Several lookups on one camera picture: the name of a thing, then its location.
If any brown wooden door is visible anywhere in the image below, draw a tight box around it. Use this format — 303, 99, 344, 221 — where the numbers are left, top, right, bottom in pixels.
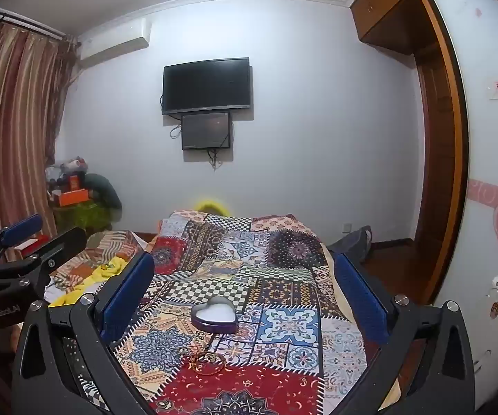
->
350, 0, 469, 307

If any small black wall monitor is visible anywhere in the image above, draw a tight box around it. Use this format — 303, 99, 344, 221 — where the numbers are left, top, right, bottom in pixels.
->
181, 111, 232, 151

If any dark blue bag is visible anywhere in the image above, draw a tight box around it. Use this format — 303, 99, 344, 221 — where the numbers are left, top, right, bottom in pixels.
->
329, 225, 374, 264

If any yellow cloth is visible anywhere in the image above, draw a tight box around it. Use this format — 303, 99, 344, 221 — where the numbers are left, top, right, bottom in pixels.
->
48, 256, 129, 308

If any black monitor cable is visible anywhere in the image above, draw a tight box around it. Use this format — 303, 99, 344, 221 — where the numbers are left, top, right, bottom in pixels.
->
206, 114, 234, 171

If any orange box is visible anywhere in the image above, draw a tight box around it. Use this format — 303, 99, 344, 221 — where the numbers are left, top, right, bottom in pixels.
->
56, 187, 91, 207

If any colourful patchwork blanket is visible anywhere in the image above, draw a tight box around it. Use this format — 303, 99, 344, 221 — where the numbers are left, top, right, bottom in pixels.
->
74, 209, 381, 415

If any red and white box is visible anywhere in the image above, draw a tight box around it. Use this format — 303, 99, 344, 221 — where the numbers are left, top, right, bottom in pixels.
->
12, 233, 53, 261

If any purple heart-shaped tin box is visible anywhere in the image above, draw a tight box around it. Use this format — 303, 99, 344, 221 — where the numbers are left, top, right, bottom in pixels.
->
190, 296, 237, 335

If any white door with pink hearts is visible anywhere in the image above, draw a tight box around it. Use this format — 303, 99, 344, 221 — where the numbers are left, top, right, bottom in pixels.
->
428, 0, 498, 407

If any large black wall television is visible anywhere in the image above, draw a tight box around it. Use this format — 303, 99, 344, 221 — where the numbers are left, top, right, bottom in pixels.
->
162, 57, 253, 116

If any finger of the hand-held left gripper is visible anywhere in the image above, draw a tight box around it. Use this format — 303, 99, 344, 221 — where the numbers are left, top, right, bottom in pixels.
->
0, 213, 45, 264
0, 227, 88, 279

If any green patterned cover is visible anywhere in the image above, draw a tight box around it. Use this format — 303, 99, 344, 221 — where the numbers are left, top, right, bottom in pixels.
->
54, 202, 112, 236

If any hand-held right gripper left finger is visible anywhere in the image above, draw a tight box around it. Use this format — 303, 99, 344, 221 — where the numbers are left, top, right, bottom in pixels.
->
13, 251, 157, 415

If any yellow round object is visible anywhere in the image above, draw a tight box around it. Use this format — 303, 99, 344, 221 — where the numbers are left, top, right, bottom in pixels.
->
195, 197, 228, 216

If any striped red-brown curtain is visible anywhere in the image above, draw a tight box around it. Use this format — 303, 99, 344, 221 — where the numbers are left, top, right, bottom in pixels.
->
0, 17, 77, 243

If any brown patterned quilt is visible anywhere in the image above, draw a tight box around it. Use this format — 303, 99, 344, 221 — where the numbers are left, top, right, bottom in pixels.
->
49, 230, 146, 291

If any gold bangle bracelet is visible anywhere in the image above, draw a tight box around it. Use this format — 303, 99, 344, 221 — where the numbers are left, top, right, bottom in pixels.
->
195, 351, 229, 375

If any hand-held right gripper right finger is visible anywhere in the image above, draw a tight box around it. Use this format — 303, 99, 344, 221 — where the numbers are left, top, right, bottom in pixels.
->
333, 252, 477, 415

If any white air conditioner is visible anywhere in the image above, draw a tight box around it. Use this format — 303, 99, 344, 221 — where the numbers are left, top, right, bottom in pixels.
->
77, 17, 151, 70

